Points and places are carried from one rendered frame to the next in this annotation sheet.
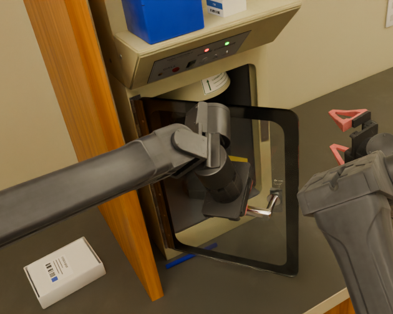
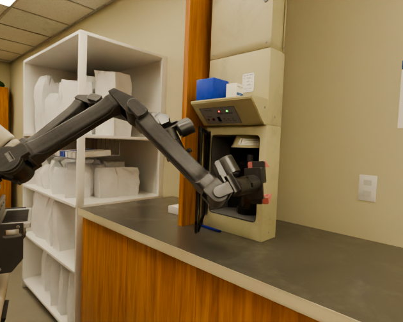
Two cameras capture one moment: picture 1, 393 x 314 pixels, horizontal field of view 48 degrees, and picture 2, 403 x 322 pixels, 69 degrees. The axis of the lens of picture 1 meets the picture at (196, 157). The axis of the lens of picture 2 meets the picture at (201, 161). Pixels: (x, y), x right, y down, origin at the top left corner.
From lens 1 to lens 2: 1.25 m
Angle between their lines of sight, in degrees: 70
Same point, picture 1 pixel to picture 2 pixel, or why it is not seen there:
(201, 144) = (164, 121)
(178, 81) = (224, 131)
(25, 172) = not seen: hidden behind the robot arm
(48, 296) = (171, 207)
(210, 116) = (183, 121)
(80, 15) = (185, 88)
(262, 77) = (262, 145)
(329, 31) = not seen: outside the picture
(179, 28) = (205, 96)
